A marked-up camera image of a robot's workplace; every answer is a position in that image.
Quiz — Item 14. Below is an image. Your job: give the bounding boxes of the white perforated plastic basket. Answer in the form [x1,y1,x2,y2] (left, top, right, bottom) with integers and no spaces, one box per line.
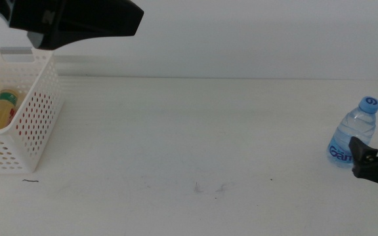
[0,47,65,174]

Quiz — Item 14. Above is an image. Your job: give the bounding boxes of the clear water bottle blue cap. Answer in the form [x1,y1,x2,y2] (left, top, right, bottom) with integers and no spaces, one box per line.
[326,95,378,169]

